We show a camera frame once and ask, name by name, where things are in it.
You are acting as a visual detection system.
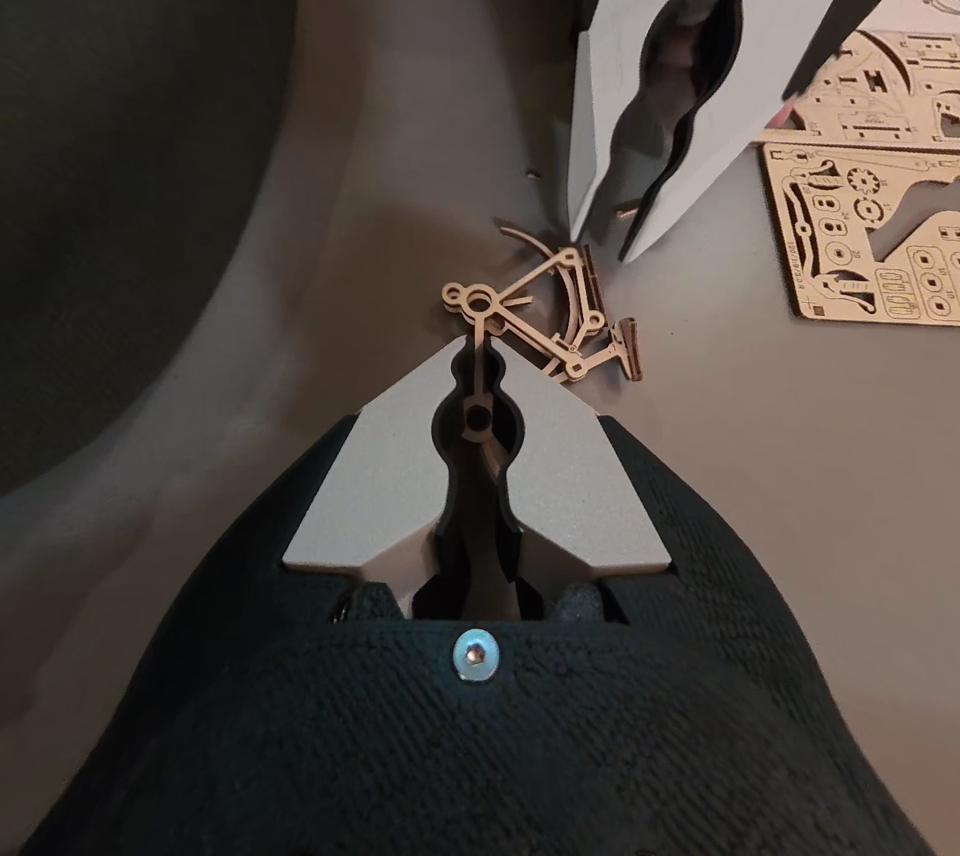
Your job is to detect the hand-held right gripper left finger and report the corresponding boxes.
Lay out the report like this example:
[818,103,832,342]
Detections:
[281,335,481,621]

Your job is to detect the wooden model assembly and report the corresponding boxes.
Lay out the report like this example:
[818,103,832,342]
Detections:
[440,219,645,454]

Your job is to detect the wooden part sheet large cutouts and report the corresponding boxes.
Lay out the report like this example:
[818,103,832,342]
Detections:
[758,139,960,328]

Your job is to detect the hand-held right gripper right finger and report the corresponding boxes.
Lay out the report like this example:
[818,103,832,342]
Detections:
[483,342,674,613]

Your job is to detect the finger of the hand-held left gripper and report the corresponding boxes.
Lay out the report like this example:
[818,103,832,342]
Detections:
[617,0,869,265]
[566,0,721,246]

